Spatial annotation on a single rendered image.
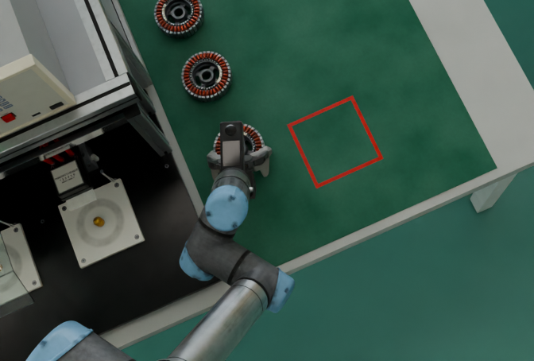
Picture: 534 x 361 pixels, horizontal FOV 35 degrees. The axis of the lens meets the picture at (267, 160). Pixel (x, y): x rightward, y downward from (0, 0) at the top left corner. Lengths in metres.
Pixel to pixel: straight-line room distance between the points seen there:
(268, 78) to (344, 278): 0.85
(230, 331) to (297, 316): 1.12
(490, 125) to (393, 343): 0.89
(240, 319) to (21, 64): 0.56
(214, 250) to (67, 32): 0.49
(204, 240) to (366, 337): 1.06
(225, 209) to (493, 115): 0.67
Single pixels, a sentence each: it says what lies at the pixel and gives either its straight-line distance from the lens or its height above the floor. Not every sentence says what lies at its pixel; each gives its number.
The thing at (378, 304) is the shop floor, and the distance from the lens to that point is 2.56.
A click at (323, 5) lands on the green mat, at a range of 1.98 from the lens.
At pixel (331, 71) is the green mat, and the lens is 1.92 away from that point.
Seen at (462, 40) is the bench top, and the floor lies 0.75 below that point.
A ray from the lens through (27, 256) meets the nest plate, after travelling 1.92.
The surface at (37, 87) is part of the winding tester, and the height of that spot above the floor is 1.24.
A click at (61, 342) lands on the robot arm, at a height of 1.30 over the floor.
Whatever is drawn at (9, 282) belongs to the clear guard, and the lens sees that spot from 1.63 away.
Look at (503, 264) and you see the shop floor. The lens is 2.60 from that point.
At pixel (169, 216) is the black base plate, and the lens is 1.85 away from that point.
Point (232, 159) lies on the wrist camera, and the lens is 1.70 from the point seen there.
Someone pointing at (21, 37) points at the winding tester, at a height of 1.32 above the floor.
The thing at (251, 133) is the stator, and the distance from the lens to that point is 1.85.
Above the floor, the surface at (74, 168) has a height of 0.92.
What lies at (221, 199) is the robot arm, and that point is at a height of 1.07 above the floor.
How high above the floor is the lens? 2.55
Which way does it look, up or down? 74 degrees down
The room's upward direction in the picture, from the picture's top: 24 degrees counter-clockwise
